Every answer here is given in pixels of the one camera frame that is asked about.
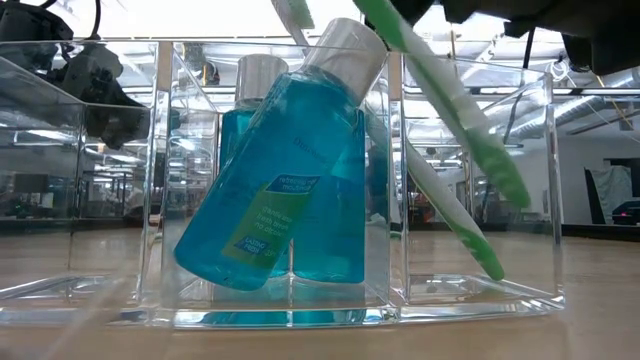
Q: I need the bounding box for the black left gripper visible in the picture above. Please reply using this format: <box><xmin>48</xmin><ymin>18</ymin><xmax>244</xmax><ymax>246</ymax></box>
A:
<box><xmin>84</xmin><ymin>107</ymin><xmax>152</xmax><ymax>150</ymax></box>

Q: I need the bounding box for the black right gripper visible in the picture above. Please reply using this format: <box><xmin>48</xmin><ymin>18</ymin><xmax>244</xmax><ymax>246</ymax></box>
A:
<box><xmin>440</xmin><ymin>0</ymin><xmax>640</xmax><ymax>76</ymax></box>

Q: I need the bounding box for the green and white toothbrush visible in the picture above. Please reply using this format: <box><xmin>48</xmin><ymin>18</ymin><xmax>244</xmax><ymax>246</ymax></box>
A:
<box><xmin>352</xmin><ymin>0</ymin><xmax>531</xmax><ymax>209</ymax></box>
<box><xmin>271</xmin><ymin>0</ymin><xmax>506</xmax><ymax>282</ymax></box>

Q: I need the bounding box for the blue mouthwash bottle white cap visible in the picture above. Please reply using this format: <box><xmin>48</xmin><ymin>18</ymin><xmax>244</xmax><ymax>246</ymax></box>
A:
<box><xmin>173</xmin><ymin>17</ymin><xmax>389</xmax><ymax>292</ymax></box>
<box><xmin>292</xmin><ymin>107</ymin><xmax>367</xmax><ymax>285</ymax></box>
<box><xmin>218</xmin><ymin>53</ymin><xmax>293</xmax><ymax>279</ymax></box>

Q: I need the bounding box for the grey tarp cover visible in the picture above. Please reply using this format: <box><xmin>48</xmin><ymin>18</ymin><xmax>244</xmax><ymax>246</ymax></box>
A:
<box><xmin>584</xmin><ymin>164</ymin><xmax>634</xmax><ymax>226</ymax></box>

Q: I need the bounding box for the clear acrylic organizer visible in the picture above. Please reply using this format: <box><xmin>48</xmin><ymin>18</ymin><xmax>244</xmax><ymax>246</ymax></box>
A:
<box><xmin>0</xmin><ymin>39</ymin><xmax>566</xmax><ymax>329</ymax></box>

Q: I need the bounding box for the silver ventilation duct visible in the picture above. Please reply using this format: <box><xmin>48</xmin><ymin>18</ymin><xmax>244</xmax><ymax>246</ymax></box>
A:
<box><xmin>492</xmin><ymin>94</ymin><xmax>640</xmax><ymax>146</ymax></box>

